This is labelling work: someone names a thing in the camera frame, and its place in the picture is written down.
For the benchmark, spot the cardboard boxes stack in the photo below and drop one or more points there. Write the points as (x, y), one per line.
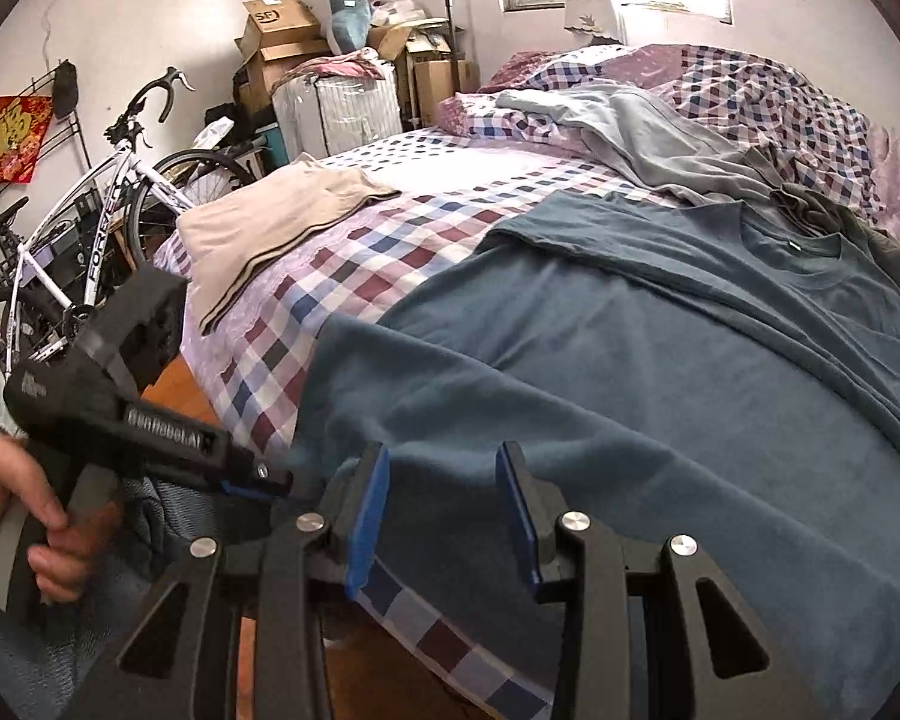
(286, 39)

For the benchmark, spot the dark teal sweater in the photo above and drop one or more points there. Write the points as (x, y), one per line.
(695, 371)

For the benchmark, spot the plaid bed sheet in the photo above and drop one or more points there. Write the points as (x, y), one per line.
(253, 366)

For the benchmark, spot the grey trousers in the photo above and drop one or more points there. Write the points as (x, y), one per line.
(636, 134)

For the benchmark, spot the plaid folded quilt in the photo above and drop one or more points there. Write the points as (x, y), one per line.
(812, 137)

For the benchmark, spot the bicycle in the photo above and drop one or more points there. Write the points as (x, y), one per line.
(111, 223)

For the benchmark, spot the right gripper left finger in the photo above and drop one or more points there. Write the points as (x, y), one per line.
(179, 657)

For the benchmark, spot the olive green garment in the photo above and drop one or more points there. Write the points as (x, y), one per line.
(812, 213)

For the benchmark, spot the red paper decoration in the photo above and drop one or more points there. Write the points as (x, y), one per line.
(24, 121)

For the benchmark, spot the clear plastic storage bag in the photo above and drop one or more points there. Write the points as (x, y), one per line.
(327, 115)

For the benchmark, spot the tan brown garment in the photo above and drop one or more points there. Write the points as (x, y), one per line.
(232, 239)

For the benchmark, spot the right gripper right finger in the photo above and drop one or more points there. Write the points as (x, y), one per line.
(650, 630)

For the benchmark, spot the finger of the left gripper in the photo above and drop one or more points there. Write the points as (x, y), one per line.
(258, 479)

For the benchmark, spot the blue plush shark toy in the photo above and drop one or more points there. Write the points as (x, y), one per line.
(345, 23)

